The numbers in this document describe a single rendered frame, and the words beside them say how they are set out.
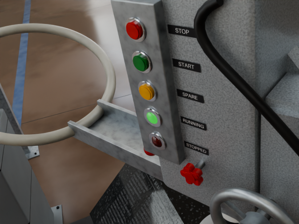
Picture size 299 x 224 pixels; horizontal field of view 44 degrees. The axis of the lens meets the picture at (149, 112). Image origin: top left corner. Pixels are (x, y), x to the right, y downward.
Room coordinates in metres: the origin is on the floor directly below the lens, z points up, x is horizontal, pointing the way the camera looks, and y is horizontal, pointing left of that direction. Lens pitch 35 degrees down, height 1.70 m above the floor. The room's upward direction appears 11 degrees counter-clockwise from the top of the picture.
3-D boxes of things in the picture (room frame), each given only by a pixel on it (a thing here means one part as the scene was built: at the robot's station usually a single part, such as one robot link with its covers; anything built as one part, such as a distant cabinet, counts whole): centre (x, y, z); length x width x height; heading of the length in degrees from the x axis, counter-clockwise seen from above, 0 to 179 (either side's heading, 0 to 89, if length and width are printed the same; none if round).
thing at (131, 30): (0.49, 0.00, 1.50); 0.03 x 0.01 x 0.03; 44
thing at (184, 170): (0.44, -0.06, 1.26); 0.04 x 0.04 x 0.04; 44
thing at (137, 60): (0.49, 0.00, 1.45); 0.03 x 0.01 x 0.03; 44
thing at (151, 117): (0.49, 0.00, 1.35); 0.02 x 0.01 x 0.02; 44
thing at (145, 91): (0.49, 0.00, 1.40); 0.03 x 0.01 x 0.03; 44
